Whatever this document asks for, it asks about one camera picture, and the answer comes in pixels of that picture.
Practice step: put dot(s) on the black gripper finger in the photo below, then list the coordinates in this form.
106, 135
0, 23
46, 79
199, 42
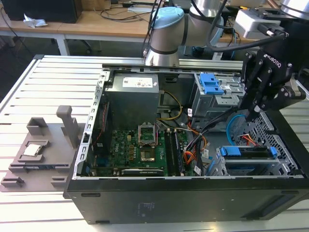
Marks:
249, 91
287, 96

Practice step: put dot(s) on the black box on desk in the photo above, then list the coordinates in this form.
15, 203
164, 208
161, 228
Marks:
41, 10

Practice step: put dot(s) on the black RAM slot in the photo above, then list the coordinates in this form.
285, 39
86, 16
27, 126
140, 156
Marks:
179, 154
169, 152

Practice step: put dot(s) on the CPU socket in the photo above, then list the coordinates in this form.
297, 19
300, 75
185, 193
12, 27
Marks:
148, 155

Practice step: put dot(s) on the metal disk bay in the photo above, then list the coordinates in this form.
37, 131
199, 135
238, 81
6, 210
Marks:
251, 166

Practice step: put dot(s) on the blue carrier in drive cage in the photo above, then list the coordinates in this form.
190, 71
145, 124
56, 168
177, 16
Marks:
210, 84

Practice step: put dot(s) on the black open PC case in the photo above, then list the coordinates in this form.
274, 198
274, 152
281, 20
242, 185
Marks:
169, 205

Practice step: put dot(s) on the hard disk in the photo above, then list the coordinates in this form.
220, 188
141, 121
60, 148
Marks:
231, 151

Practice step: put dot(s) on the grey power supply unit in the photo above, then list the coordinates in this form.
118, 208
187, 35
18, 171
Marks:
130, 104

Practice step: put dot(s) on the black graphics card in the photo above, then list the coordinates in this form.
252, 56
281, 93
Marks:
142, 172

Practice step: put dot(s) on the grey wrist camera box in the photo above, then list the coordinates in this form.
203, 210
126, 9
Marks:
248, 21

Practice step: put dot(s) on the wooden desk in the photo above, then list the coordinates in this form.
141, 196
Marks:
96, 26

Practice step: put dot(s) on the grey metal drive cage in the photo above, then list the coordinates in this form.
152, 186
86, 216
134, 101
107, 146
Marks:
217, 104

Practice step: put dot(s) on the silver CPU chip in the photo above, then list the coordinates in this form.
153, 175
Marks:
33, 149

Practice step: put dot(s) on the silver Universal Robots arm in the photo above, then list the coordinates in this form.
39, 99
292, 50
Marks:
166, 31

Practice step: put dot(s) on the crumpled white paper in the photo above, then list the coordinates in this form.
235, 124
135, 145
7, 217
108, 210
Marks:
33, 21

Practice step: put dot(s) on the green Dell motherboard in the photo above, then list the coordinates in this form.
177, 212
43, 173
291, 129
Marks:
125, 149

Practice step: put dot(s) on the grey parts rack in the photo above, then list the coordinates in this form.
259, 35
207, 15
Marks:
55, 149

